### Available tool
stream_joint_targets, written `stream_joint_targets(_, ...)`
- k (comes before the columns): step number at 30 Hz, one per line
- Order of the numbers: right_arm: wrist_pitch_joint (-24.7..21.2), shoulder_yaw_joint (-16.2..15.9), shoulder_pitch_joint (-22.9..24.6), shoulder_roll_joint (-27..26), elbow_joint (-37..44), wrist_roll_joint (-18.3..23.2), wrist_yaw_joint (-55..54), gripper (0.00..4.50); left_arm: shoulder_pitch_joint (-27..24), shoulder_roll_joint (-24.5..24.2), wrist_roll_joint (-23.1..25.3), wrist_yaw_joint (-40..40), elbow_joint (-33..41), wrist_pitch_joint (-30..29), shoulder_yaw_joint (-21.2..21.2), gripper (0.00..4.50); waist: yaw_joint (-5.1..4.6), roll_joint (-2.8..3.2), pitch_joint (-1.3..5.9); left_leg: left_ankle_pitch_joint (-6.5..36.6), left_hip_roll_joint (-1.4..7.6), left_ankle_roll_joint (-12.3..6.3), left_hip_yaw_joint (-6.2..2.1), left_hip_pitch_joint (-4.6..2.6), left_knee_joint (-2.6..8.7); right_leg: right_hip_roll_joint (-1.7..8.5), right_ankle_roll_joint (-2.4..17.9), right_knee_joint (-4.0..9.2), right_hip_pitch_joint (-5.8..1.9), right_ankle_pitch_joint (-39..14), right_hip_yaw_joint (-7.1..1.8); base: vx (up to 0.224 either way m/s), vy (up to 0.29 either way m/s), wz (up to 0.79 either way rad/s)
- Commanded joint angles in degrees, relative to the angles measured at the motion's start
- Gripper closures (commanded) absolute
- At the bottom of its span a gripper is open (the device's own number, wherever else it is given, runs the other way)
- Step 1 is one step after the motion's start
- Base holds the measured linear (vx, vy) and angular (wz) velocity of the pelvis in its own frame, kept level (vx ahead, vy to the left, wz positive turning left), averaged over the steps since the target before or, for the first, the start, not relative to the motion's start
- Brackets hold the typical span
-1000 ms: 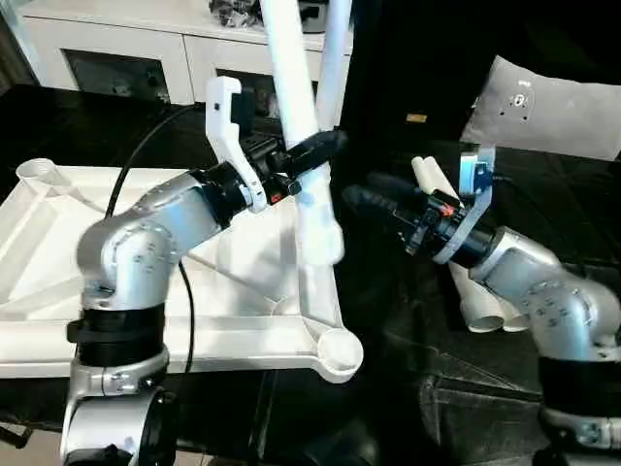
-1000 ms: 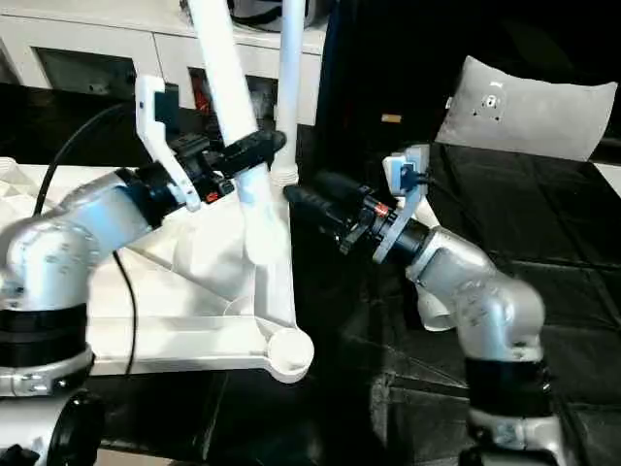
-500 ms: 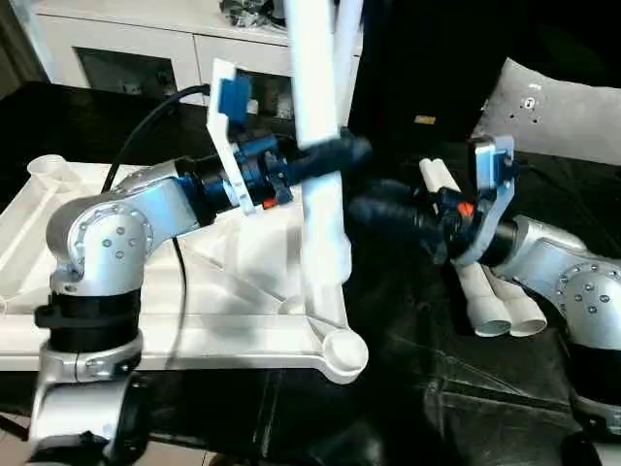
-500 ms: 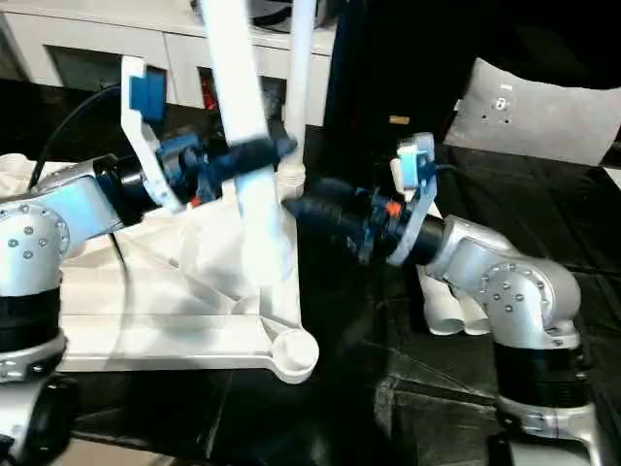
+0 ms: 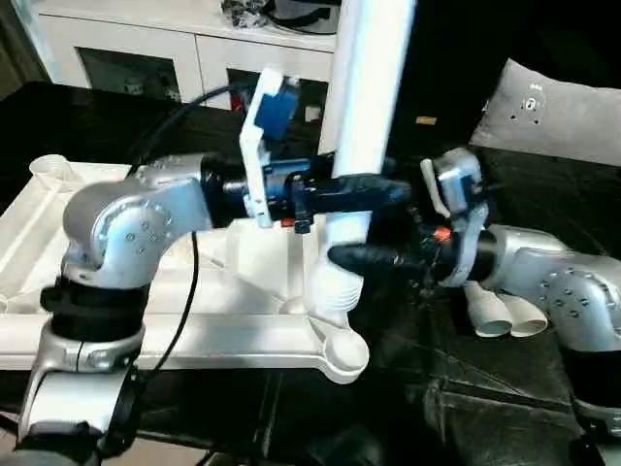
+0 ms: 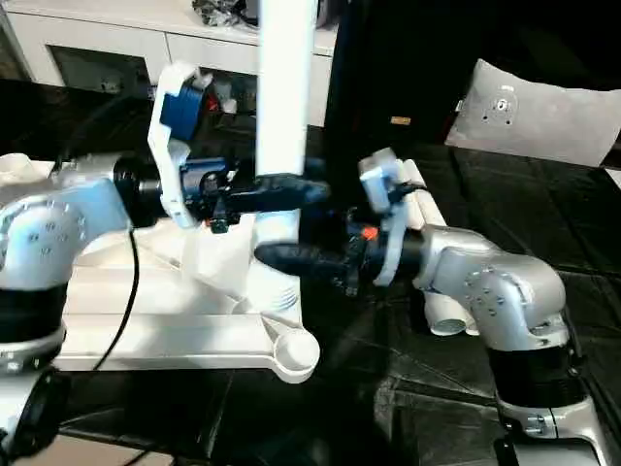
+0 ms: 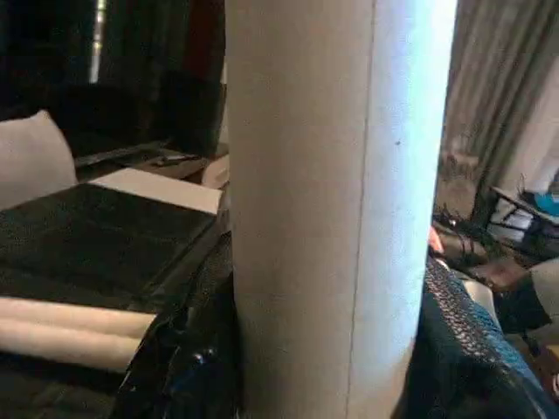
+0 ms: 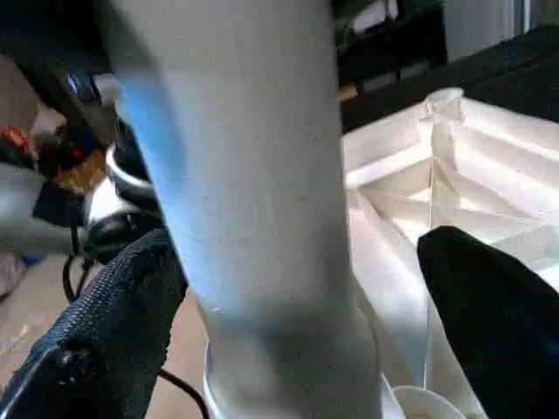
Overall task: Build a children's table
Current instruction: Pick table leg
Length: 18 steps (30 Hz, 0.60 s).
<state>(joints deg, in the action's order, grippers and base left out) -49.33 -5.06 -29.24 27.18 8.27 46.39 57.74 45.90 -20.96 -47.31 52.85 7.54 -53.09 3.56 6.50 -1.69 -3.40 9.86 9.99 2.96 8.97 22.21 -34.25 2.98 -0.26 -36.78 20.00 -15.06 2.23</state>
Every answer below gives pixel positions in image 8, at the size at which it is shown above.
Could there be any white plastic table top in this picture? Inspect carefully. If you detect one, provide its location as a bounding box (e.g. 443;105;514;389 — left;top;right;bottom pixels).
203;86;559;419

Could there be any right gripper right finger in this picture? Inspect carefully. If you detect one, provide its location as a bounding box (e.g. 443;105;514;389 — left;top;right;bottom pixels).
416;224;559;419

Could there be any white plastic table leg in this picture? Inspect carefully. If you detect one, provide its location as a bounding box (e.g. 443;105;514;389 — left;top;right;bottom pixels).
98;0;382;419

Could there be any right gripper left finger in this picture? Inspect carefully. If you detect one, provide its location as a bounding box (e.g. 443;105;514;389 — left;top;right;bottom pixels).
0;229;190;419

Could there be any thick black cable loop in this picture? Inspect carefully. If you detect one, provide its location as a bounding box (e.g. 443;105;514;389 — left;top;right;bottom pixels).
158;367;207;419

